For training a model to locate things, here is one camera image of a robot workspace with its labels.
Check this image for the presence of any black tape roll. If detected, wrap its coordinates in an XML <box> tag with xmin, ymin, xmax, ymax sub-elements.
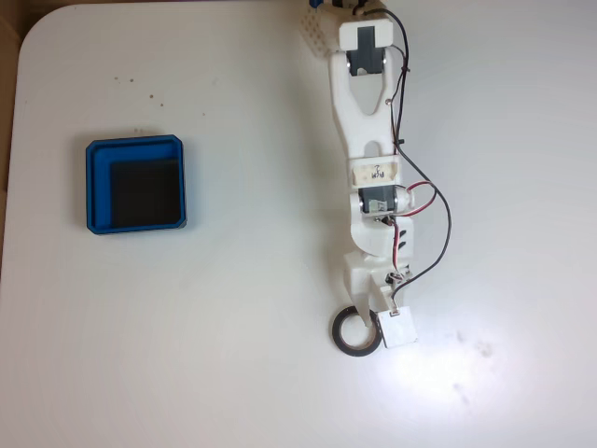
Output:
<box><xmin>330</xmin><ymin>303</ymin><xmax>385</xmax><ymax>359</ymax></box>

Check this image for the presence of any beige masking tape label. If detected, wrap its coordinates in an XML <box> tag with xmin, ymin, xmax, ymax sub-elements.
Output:
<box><xmin>350</xmin><ymin>161</ymin><xmax>401</xmax><ymax>188</ymax></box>

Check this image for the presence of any blue box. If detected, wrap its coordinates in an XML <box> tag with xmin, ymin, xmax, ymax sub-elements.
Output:
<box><xmin>85</xmin><ymin>133</ymin><xmax>188</xmax><ymax>235</ymax></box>

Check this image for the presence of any black foam pad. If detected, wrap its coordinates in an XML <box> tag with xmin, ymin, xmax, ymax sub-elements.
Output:
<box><xmin>109</xmin><ymin>158</ymin><xmax>182</xmax><ymax>224</ymax></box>

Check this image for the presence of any white square camera box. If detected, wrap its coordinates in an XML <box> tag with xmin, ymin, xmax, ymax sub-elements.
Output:
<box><xmin>375</xmin><ymin>305</ymin><xmax>420</xmax><ymax>350</ymax></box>

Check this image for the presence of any red and white cable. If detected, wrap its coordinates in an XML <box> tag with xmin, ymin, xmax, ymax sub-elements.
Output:
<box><xmin>380</xmin><ymin>180</ymin><xmax>439</xmax><ymax>281</ymax></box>

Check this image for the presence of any black cable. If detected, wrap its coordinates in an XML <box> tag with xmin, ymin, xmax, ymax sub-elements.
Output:
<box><xmin>380</xmin><ymin>7</ymin><xmax>452</xmax><ymax>312</ymax></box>

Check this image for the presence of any white perforated base plate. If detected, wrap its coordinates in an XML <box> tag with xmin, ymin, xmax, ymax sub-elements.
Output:
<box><xmin>300</xmin><ymin>7</ymin><xmax>340</xmax><ymax>60</ymax></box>

